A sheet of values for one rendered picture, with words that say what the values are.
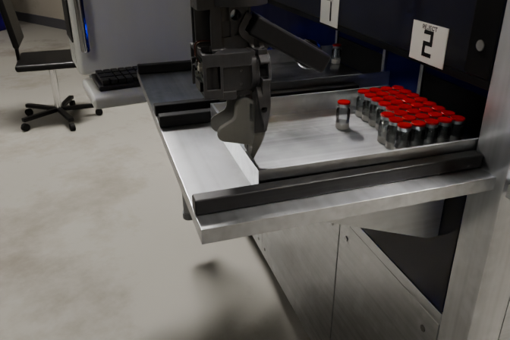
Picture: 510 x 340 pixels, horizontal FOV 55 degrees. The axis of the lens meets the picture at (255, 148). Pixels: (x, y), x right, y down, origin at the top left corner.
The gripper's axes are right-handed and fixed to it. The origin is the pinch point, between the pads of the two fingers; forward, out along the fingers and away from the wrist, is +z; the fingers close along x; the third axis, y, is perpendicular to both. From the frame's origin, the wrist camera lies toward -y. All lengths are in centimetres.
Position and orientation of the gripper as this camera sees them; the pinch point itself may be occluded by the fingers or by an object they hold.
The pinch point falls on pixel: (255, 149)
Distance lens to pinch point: 64.2
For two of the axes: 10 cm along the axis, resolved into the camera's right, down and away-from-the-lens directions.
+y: -9.5, 1.3, -2.8
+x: 3.1, 3.9, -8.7
